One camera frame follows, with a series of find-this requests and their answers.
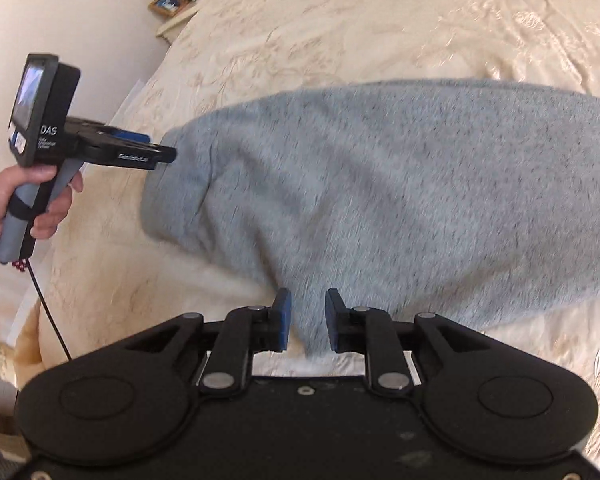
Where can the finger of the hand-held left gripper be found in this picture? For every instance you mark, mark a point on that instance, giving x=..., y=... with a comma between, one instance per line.
x=130, y=155
x=125, y=135

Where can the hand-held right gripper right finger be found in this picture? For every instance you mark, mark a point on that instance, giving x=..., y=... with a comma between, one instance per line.
x=334, y=322

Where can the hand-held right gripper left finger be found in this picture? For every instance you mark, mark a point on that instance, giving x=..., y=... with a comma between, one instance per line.
x=282, y=322

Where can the grey pants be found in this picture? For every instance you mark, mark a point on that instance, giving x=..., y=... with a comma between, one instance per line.
x=380, y=185

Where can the cream nightstand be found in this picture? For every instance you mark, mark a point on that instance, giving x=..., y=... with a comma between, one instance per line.
x=172, y=25

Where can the bed with cream bedspread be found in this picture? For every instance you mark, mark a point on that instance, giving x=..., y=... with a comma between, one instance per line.
x=380, y=20

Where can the wooden photo frame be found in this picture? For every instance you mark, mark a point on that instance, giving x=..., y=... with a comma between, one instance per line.
x=169, y=5

